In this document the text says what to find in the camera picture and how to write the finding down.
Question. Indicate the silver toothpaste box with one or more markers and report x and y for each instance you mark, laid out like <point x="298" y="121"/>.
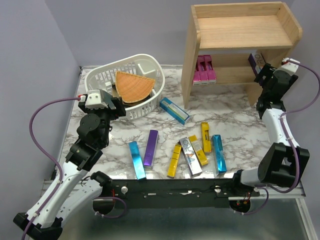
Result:
<point x="190" y="157"/>

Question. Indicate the purple toothpaste box with cloud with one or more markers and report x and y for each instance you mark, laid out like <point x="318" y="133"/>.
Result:
<point x="257" y="62"/>

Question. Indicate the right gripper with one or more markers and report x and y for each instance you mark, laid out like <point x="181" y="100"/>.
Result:
<point x="267" y="71"/>

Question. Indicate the yellow toothpaste box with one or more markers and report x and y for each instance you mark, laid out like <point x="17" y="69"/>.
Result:
<point x="174" y="161"/>
<point x="198" y="150"/>
<point x="207" y="147"/>

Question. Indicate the pink toothpaste box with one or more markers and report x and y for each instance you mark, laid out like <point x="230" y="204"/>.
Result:
<point x="196" y="77"/>
<point x="211" y="74"/>
<point x="201" y="64"/>

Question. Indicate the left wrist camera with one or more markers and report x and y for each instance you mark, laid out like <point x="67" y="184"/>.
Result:
<point x="94" y="99"/>

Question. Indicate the white plastic basket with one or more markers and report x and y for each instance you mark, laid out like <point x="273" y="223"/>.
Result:
<point x="104" y="77"/>

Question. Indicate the black base bar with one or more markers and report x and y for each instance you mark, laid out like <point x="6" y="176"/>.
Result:
<point x="180" y="193"/>

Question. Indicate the wooden two-tier shelf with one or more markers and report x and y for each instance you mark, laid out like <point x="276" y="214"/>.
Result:
<point x="230" y="32"/>

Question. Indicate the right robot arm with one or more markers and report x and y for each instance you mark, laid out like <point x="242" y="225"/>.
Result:
<point x="284" y="163"/>

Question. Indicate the blue green toothpaste box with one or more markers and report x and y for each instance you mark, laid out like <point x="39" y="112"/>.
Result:
<point x="174" y="110"/>

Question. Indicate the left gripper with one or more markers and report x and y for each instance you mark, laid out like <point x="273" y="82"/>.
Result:
<point x="119" y="111"/>

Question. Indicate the metallic blue toothpaste box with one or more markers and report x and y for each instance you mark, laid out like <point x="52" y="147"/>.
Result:
<point x="137" y="161"/>
<point x="219" y="153"/>

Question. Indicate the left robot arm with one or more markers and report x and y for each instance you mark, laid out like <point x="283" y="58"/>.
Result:
<point x="45" y="220"/>

